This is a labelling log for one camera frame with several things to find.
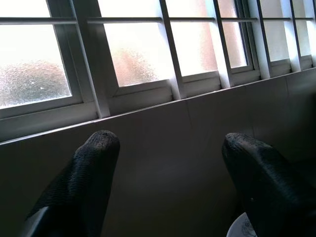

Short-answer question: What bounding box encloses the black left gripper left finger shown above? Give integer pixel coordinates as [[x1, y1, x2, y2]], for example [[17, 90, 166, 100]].
[[23, 130, 121, 237]]

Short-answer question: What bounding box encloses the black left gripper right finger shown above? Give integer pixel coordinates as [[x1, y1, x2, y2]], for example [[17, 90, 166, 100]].
[[221, 132, 316, 237]]

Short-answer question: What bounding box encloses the large white floral plate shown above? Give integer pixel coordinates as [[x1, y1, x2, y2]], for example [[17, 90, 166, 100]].
[[226, 212, 258, 237]]

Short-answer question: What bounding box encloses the white framed frosted window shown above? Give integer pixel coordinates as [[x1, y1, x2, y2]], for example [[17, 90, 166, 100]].
[[0, 0, 316, 146]]

